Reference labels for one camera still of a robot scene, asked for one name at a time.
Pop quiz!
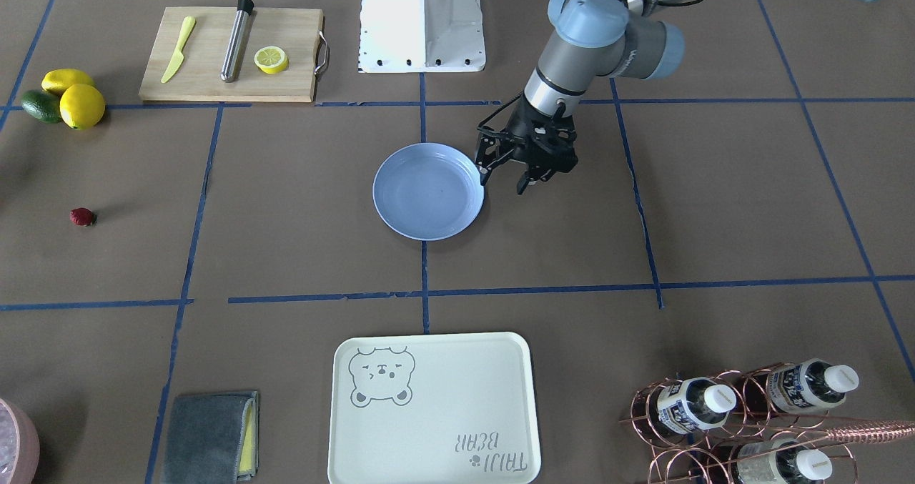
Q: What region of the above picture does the cream bear tray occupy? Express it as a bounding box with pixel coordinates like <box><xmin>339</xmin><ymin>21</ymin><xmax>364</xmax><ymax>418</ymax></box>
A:
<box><xmin>327</xmin><ymin>332</ymin><xmax>542</xmax><ymax>483</ymax></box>

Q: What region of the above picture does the yellow lemon half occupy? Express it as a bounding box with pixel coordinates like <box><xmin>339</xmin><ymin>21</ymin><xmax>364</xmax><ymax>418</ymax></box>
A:
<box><xmin>254</xmin><ymin>46</ymin><xmax>289</xmax><ymax>74</ymax></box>

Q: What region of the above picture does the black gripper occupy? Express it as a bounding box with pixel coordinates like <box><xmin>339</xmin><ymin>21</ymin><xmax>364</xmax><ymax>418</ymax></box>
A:
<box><xmin>475</xmin><ymin>97</ymin><xmax>578</xmax><ymax>195</ymax></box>

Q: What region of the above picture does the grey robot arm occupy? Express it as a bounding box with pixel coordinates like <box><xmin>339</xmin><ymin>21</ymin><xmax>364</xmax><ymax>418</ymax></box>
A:
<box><xmin>474</xmin><ymin>0</ymin><xmax>703</xmax><ymax>194</ymax></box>

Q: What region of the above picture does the yellow lemon rear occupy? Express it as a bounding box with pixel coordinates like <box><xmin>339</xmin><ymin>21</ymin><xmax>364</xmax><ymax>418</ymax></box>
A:
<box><xmin>41</xmin><ymin>68</ymin><xmax>95</xmax><ymax>97</ymax></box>

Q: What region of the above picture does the yellow-green plastic knife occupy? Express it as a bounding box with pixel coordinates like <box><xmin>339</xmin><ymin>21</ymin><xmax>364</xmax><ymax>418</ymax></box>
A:
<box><xmin>160</xmin><ymin>16</ymin><xmax>197</xmax><ymax>84</ymax></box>

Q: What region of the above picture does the bottle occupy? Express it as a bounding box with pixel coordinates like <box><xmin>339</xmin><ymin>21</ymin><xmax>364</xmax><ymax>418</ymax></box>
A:
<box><xmin>734</xmin><ymin>438</ymin><xmax>834</xmax><ymax>483</ymax></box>
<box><xmin>651</xmin><ymin>377</ymin><xmax>738</xmax><ymax>436</ymax></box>
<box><xmin>765</xmin><ymin>358</ymin><xmax>860</xmax><ymax>415</ymax></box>

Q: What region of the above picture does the copper wire bottle rack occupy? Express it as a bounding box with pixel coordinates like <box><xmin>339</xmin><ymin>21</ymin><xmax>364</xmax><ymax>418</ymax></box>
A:
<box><xmin>620</xmin><ymin>363</ymin><xmax>913</xmax><ymax>483</ymax></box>

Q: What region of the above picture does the bottle lower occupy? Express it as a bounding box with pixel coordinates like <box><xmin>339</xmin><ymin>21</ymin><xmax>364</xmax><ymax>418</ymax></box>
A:
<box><xmin>734</xmin><ymin>438</ymin><xmax>834</xmax><ymax>483</ymax></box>

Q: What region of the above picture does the green avocado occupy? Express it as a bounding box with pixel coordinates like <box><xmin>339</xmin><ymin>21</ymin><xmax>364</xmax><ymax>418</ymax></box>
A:
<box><xmin>21</xmin><ymin>89</ymin><xmax>63</xmax><ymax>124</ymax></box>

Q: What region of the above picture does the red strawberry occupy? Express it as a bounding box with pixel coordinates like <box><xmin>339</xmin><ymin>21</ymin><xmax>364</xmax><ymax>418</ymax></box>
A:
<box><xmin>69</xmin><ymin>207</ymin><xmax>98</xmax><ymax>227</ymax></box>

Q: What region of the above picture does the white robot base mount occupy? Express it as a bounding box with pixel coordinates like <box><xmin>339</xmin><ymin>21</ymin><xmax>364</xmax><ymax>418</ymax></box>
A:
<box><xmin>357</xmin><ymin>0</ymin><xmax>487</xmax><ymax>74</ymax></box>

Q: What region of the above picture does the yellow lemon front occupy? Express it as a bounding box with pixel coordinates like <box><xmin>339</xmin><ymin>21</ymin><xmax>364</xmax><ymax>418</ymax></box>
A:
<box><xmin>59</xmin><ymin>84</ymin><xmax>106</xmax><ymax>130</ymax></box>

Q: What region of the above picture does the light blue plate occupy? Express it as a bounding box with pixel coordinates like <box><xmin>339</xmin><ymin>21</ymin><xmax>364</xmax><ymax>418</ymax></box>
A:
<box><xmin>372</xmin><ymin>142</ymin><xmax>485</xmax><ymax>242</ymax></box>

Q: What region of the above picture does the yellow sponge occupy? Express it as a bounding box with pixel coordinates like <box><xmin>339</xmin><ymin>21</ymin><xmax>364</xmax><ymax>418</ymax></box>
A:
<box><xmin>237</xmin><ymin>399</ymin><xmax>257</xmax><ymax>480</ymax></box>

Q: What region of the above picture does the wooden cutting board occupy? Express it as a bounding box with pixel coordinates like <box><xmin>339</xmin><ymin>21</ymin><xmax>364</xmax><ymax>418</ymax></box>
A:
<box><xmin>139</xmin><ymin>6</ymin><xmax>325</xmax><ymax>104</ymax></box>

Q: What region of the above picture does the bottle upper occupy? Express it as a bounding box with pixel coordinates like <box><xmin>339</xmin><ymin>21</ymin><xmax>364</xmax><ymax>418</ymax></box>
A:
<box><xmin>651</xmin><ymin>377</ymin><xmax>738</xmax><ymax>436</ymax></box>
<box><xmin>765</xmin><ymin>358</ymin><xmax>860</xmax><ymax>415</ymax></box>

